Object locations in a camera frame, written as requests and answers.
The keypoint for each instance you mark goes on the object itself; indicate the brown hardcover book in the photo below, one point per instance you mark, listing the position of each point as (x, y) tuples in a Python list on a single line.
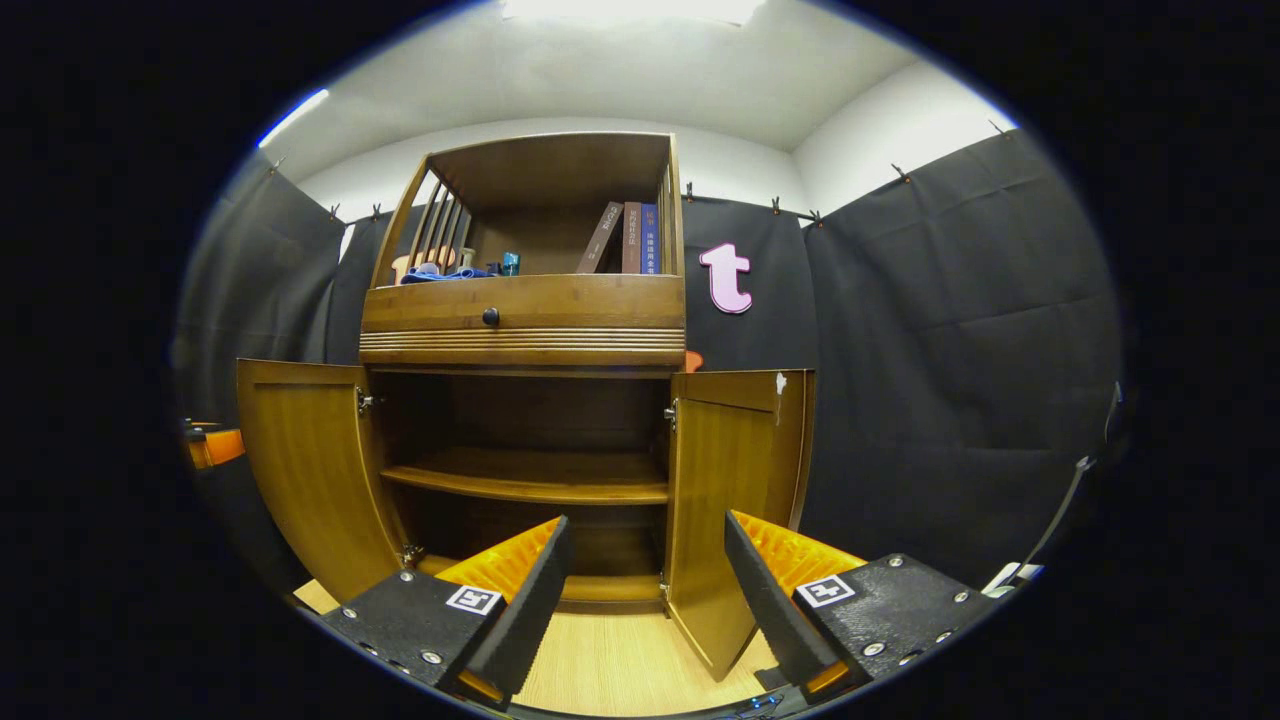
[(600, 238)]

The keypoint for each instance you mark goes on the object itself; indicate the white round object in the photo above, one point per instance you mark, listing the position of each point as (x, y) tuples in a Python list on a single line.
[(1012, 578)]

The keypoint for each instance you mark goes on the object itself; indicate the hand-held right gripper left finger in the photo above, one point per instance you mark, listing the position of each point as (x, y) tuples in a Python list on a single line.
[(520, 610)]

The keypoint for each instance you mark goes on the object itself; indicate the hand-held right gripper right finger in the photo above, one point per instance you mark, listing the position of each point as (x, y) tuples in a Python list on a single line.
[(770, 610)]

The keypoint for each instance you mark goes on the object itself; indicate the blue hardcover book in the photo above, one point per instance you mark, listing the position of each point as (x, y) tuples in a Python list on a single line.
[(650, 240)]

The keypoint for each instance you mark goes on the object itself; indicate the blue cloth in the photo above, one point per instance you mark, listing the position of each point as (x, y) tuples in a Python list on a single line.
[(440, 274)]

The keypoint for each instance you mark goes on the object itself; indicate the wooden cabinet door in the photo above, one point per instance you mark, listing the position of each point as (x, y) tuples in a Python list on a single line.
[(715, 500), (310, 470)]

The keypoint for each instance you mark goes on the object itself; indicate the dark red hardcover book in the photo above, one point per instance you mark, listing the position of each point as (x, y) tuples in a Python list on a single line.
[(632, 240)]

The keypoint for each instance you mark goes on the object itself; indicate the black backdrop cloth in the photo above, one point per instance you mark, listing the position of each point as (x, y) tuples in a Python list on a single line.
[(950, 380)]

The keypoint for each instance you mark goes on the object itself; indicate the teal cup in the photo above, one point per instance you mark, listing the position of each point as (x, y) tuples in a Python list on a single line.
[(511, 265)]

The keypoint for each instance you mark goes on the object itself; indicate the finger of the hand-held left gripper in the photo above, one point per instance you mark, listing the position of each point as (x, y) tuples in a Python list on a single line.
[(222, 447)]

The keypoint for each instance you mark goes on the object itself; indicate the large ceiling light panel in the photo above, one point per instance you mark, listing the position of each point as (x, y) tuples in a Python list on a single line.
[(630, 10)]

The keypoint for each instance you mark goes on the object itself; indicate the wooden drawer with black knob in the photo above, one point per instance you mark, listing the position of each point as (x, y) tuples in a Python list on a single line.
[(600, 305)]

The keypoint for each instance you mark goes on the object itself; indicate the grey metal rod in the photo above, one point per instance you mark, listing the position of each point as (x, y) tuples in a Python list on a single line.
[(1060, 510)]

